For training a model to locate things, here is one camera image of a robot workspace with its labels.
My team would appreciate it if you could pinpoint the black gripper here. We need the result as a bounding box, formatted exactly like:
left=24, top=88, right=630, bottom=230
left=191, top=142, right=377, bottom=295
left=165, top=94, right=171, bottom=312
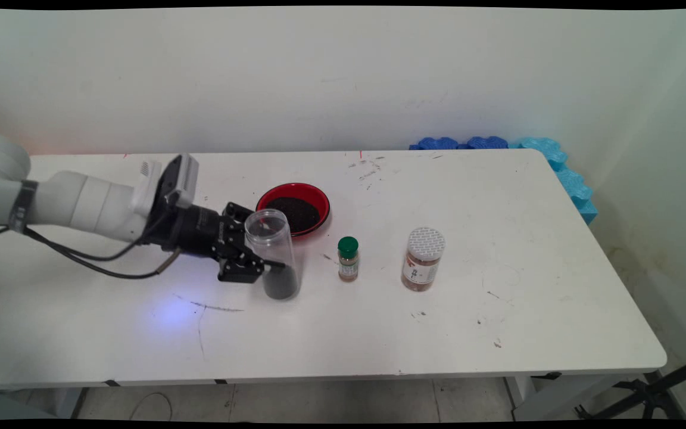
left=144, top=201, right=287, bottom=284

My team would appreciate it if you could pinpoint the clear plastic jar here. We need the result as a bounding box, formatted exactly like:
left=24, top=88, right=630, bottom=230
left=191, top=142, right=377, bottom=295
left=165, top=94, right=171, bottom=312
left=244, top=209, right=302, bottom=300

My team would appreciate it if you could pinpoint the black seeds heap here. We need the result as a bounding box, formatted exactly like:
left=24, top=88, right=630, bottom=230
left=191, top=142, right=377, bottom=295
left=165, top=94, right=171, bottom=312
left=263, top=265, right=300, bottom=300
left=266, top=197, right=322, bottom=234

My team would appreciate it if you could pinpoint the red bowl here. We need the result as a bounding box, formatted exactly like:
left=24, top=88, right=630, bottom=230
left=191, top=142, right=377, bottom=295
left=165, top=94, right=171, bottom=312
left=255, top=182, right=330, bottom=238

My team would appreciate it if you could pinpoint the green capped spice bottle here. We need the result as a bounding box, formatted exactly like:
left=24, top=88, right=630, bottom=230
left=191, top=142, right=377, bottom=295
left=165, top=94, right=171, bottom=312
left=338, top=237, right=360, bottom=282

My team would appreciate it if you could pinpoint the white capped spice jar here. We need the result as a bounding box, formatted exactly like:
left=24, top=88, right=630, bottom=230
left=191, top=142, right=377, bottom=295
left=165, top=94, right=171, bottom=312
left=401, top=227, right=446, bottom=293

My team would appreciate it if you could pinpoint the white table leg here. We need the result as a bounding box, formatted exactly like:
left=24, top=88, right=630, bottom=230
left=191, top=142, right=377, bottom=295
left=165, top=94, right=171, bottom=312
left=54, top=387, right=88, bottom=418
left=505, top=374, right=641, bottom=421

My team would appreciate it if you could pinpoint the light blue foam mat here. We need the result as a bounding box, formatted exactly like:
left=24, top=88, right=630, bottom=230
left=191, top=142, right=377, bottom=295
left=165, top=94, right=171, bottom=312
left=510, top=137, right=598, bottom=226

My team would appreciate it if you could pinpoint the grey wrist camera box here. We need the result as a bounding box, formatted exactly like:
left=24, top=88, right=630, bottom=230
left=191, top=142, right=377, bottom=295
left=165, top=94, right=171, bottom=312
left=155, top=154, right=199, bottom=209

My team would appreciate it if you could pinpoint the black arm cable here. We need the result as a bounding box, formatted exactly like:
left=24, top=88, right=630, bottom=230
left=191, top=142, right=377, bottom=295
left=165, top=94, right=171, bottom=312
left=0, top=209, right=168, bottom=262
left=21, top=229, right=182, bottom=279

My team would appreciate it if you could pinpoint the thin grey floor cable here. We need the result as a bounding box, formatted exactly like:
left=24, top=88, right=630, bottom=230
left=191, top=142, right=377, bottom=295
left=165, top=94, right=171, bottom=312
left=130, top=392, right=174, bottom=421

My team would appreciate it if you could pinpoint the black velcro strap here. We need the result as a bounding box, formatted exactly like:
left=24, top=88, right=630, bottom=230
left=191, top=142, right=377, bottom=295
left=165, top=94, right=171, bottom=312
left=8, top=180, right=39, bottom=233

